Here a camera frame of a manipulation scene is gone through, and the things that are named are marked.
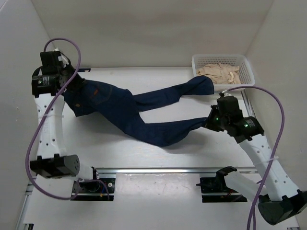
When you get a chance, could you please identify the dark blue denim trousers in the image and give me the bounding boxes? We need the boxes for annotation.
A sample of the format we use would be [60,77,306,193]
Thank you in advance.
[63,76,214,147]

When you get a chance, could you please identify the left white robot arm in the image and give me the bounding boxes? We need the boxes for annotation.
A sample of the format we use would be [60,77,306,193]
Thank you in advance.
[29,49,101,192]

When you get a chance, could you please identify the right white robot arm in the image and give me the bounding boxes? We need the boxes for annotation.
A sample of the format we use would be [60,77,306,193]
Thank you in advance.
[205,92,307,225]

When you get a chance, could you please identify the beige crumpled garment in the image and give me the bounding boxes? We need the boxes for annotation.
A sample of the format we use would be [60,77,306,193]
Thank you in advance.
[196,63,241,85]

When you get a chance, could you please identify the white plastic basket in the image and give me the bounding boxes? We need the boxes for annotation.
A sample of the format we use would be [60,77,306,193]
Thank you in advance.
[191,54,255,92]

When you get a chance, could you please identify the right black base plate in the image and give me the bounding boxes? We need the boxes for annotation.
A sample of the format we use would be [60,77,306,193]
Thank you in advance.
[196,177,247,203]

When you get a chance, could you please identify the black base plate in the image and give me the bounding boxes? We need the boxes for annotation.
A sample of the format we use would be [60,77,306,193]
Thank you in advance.
[196,177,247,203]
[73,177,116,202]

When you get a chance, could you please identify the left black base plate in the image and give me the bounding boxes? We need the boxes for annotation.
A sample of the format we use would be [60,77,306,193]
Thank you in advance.
[73,177,116,202]

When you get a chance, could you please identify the aluminium rail frame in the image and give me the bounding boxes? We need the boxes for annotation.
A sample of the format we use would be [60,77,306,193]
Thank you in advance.
[14,91,300,230]

